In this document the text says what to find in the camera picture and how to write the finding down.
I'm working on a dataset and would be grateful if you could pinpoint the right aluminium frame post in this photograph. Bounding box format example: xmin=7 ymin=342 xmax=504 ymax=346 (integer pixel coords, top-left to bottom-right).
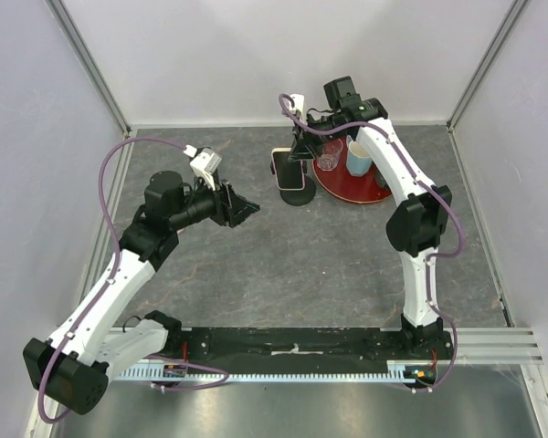
xmin=447 ymin=0 xmax=531 ymax=133

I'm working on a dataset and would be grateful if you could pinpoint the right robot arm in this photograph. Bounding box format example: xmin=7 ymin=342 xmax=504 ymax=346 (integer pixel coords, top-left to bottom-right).
xmin=279 ymin=77 xmax=452 ymax=360

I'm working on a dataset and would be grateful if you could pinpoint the clear drinking glass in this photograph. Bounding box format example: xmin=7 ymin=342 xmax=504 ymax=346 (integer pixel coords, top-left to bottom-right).
xmin=317 ymin=139 xmax=343 ymax=172

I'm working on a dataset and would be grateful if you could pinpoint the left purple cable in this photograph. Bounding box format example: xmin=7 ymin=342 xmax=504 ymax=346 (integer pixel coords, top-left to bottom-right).
xmin=37 ymin=137 xmax=233 ymax=424

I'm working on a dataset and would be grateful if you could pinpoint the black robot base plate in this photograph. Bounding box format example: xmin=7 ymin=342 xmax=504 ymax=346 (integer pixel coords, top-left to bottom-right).
xmin=162 ymin=327 xmax=453 ymax=373

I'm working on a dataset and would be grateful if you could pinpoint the black round-base phone stand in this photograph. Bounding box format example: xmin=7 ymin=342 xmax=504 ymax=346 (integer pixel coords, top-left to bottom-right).
xmin=278 ymin=162 xmax=316 ymax=206

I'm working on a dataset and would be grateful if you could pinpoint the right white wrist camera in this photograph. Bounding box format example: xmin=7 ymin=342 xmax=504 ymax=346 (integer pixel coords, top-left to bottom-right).
xmin=284 ymin=94 xmax=306 ymax=124

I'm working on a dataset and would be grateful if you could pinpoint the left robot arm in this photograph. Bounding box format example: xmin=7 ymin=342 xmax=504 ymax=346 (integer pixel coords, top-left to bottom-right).
xmin=23 ymin=171 xmax=259 ymax=414

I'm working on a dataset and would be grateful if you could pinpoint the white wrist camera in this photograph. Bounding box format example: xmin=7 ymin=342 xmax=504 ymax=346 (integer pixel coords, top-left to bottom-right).
xmin=184 ymin=145 xmax=222 ymax=192
xmin=284 ymin=94 xmax=306 ymax=124

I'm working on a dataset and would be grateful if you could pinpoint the slotted cable duct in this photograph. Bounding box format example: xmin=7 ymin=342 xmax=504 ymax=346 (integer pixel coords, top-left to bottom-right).
xmin=115 ymin=360 xmax=437 ymax=385

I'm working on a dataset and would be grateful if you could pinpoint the pink-cased smartphone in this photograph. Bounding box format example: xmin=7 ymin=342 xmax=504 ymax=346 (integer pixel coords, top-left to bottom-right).
xmin=270 ymin=148 xmax=306 ymax=191

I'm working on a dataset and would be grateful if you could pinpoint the left aluminium frame post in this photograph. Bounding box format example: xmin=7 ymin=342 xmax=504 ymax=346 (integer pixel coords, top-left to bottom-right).
xmin=46 ymin=0 xmax=132 ymax=135

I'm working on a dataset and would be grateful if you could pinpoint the aluminium frame post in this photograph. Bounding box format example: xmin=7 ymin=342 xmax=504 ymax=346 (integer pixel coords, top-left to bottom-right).
xmin=46 ymin=0 xmax=132 ymax=135
xmin=447 ymin=0 xmax=531 ymax=133

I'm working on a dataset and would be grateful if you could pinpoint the red round tray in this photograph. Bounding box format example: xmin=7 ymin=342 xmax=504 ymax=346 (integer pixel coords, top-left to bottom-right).
xmin=312 ymin=137 xmax=391 ymax=204

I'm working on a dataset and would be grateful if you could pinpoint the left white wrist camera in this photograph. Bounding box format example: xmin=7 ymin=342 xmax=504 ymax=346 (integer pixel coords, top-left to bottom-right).
xmin=184 ymin=145 xmax=222 ymax=192

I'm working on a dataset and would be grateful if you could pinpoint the light blue mug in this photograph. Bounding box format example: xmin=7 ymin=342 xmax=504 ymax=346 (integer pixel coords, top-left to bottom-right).
xmin=346 ymin=136 xmax=373 ymax=177

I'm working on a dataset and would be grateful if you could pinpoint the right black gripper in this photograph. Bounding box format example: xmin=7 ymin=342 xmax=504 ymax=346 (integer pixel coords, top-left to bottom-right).
xmin=289 ymin=111 xmax=348 ymax=162

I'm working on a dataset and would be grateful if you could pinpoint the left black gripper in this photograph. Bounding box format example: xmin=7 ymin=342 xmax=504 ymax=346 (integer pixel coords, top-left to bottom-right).
xmin=170 ymin=171 xmax=260 ymax=231

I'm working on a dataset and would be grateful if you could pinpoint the dark green mug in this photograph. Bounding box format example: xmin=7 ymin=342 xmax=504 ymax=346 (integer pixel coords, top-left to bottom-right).
xmin=374 ymin=166 xmax=390 ymax=191

